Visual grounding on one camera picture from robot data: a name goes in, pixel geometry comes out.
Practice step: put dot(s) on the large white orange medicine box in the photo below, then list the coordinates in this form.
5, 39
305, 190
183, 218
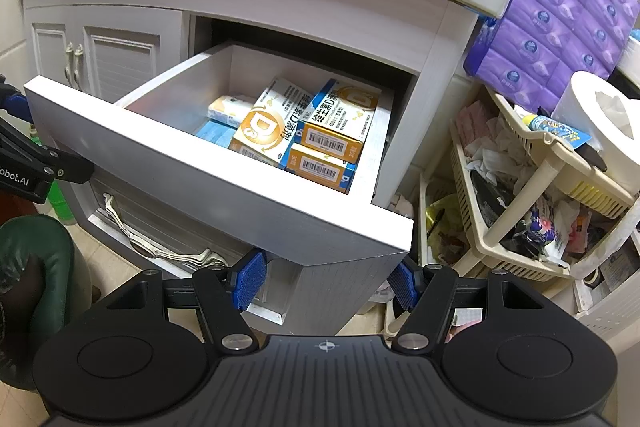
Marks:
270, 127

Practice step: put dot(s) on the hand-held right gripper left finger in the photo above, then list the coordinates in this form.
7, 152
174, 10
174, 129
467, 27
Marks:
248, 279

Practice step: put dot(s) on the light blue packet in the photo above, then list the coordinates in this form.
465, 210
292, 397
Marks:
215, 134

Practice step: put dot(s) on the small white orange box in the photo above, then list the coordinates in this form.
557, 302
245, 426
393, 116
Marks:
227, 109

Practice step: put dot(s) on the white vanity cabinet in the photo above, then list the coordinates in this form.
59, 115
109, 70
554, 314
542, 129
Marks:
300, 17

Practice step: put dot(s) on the white toilet paper roll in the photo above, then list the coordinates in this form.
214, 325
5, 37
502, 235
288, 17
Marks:
585, 102

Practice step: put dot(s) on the white drawer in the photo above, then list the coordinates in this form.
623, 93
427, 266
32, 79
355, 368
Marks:
200, 177

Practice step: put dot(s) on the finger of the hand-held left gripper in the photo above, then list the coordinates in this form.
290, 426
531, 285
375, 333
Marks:
70, 167
15, 104

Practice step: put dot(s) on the green bottle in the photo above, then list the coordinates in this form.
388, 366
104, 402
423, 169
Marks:
62, 207

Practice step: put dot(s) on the blue orange medicine box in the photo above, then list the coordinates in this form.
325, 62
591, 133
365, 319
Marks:
320, 167
340, 117

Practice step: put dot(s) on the beige plastic storage rack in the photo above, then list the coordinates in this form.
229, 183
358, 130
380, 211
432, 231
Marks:
545, 167

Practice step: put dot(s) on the blue printed tube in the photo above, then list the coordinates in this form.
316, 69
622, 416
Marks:
550, 126

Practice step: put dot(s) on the purple tissue multipack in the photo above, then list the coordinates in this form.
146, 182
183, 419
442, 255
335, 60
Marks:
550, 7

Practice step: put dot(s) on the white plastic basket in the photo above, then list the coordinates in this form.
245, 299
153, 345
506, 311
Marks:
615, 302

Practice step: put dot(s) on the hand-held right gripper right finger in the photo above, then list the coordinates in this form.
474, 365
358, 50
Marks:
404, 287

